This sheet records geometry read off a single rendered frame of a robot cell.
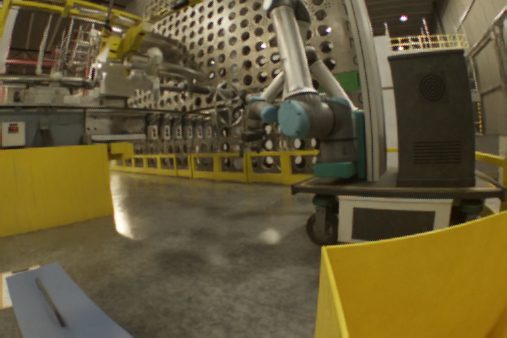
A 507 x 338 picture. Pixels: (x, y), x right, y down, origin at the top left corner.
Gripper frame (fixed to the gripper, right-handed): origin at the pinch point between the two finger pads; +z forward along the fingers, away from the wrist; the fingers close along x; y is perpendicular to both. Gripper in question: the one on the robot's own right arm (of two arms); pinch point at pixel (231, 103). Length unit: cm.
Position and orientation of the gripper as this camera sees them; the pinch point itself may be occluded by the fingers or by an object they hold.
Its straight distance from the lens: 194.7
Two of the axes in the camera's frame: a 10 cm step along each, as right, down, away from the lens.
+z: -8.4, 0.3, 5.5
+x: 2.3, -8.8, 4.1
